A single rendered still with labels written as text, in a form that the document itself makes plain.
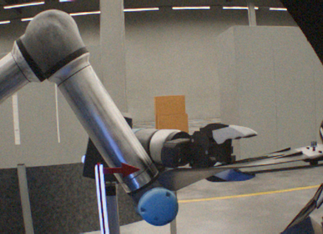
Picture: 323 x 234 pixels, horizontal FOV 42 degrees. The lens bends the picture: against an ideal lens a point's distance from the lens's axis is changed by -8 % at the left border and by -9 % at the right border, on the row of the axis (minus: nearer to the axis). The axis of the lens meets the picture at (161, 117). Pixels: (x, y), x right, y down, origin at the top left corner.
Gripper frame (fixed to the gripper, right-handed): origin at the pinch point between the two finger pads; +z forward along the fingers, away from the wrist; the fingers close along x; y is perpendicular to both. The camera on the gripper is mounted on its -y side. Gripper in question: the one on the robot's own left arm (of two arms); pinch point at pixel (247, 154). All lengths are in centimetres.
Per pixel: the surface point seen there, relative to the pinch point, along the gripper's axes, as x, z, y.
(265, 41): -134, -354, 490
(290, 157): -0.3, 11.4, -3.5
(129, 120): -6, -52, 14
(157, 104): -41, -615, 501
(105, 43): -90, -358, 208
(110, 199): 16, -52, 8
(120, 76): -55, -350, 223
